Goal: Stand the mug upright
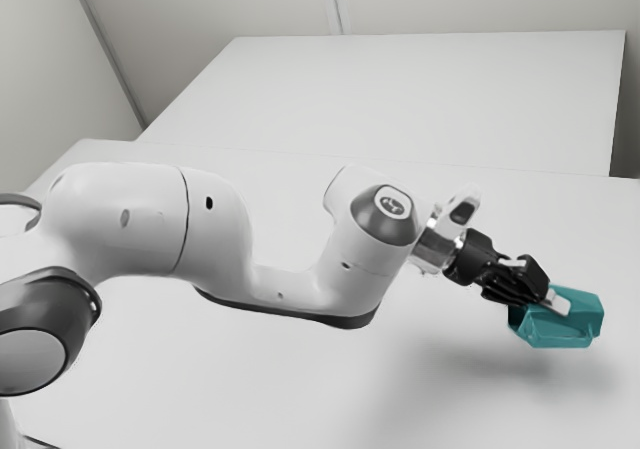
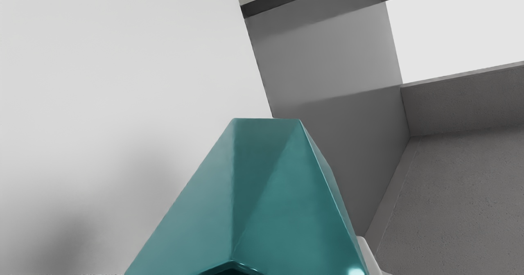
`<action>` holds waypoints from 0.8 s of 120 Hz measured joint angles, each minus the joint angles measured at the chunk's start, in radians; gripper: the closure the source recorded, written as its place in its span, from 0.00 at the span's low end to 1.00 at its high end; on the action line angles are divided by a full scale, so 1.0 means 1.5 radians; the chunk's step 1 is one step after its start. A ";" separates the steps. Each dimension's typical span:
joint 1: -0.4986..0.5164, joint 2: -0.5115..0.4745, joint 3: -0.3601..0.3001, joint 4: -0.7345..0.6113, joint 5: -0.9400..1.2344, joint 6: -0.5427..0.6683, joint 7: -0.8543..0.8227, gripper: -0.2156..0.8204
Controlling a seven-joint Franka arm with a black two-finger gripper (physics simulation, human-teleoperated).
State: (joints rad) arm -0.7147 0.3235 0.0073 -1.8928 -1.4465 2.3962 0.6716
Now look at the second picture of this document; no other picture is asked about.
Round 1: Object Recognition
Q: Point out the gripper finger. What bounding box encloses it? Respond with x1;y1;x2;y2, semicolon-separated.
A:
355;236;384;275

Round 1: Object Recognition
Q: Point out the teal faceted mug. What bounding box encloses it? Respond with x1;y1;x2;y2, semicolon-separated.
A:
124;118;370;275

